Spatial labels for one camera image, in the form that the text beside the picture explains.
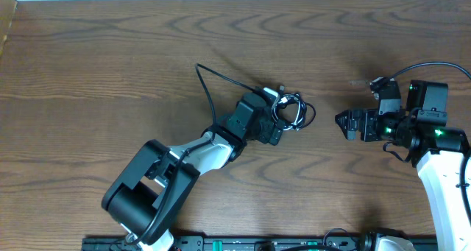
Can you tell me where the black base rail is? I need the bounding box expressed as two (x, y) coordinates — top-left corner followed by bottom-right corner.
(81, 235), (437, 251)

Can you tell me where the thin black usb cable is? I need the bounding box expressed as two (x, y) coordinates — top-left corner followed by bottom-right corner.
(274, 92), (316, 131)

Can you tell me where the white usb cable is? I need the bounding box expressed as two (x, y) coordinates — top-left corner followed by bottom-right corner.
(272, 94), (305, 131)

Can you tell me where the thick black usb cable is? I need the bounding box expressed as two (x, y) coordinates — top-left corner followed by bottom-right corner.
(275, 83), (306, 129)

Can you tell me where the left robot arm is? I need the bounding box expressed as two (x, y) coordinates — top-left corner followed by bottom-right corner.
(102, 108), (285, 250)

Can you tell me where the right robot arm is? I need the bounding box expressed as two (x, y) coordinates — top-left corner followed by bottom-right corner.
(335, 77), (470, 250)

